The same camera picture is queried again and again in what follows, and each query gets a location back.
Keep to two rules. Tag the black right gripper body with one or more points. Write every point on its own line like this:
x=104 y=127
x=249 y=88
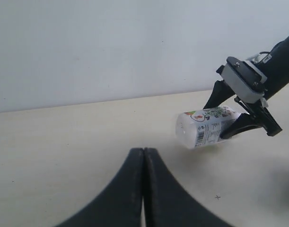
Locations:
x=259 y=110

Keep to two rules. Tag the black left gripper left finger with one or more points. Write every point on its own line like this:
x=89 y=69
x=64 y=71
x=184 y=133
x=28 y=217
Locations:
x=119 y=204

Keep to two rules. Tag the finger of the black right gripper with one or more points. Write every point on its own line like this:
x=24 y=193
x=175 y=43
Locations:
x=220 y=93
x=244 y=122

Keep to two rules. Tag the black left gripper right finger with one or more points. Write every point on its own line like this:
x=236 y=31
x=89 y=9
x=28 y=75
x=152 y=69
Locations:
x=167 y=203

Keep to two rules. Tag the square bottle floral white label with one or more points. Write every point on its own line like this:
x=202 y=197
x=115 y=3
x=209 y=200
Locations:
x=202 y=128

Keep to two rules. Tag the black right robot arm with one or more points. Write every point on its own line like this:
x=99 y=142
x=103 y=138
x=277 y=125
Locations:
x=273 y=64

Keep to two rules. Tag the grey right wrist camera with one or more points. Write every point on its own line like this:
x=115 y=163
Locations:
x=245 y=79

